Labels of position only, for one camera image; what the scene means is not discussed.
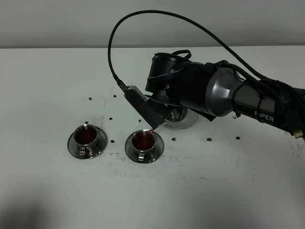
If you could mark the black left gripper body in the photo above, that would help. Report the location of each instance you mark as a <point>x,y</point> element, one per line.
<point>176,81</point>

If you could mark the stainless steel teapot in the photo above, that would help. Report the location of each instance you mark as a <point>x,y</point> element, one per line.
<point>173,117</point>

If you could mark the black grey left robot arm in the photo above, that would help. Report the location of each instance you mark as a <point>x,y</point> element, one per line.
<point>217,89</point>

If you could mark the right stainless steel teacup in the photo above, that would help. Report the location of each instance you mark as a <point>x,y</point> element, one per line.
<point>142,146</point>

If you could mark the stainless steel teacup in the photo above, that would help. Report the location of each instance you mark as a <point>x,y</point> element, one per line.
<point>85,139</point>
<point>142,146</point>

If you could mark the right stainless steel saucer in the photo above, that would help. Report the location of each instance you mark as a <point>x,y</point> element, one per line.
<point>158,151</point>

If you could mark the stainless steel saucer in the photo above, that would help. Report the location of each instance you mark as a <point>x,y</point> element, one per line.
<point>158,151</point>
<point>100,147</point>

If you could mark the left stainless steel teacup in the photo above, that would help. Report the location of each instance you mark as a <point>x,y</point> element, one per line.
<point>85,139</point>

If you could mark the left stainless steel saucer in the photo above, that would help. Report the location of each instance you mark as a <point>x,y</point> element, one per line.
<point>100,147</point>

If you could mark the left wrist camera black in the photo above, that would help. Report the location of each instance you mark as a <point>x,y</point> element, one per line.
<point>152,112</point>

